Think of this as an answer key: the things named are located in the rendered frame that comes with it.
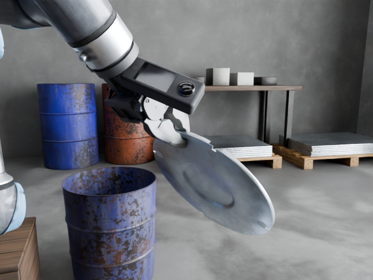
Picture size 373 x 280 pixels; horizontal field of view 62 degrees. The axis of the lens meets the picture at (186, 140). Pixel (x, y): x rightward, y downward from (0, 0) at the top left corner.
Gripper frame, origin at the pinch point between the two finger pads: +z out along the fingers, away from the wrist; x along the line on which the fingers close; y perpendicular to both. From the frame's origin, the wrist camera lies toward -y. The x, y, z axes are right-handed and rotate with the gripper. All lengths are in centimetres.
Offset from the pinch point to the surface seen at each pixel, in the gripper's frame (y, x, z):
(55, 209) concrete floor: 173, 14, 103
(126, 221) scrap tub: 60, 8, 58
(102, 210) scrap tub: 65, 10, 48
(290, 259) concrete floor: 16, -18, 134
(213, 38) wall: 200, -257, 170
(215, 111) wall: 196, -194, 239
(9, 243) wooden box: 80, 35, 32
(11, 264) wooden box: 65, 39, 28
